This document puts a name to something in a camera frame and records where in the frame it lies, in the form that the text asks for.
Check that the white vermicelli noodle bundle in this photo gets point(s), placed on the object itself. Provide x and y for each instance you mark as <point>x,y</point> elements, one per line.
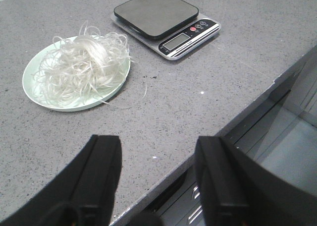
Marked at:
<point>81,65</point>

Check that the light green round plate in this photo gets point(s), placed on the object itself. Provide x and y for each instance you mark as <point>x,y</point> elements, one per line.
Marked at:
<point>32,79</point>

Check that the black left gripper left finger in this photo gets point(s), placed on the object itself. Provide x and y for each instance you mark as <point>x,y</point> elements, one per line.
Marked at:
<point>82,194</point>

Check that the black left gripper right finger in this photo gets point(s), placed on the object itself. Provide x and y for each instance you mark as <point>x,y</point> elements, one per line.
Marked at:
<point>237,191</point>

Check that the black silver kitchen scale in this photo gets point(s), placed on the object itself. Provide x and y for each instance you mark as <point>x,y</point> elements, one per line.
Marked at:
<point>171,28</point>

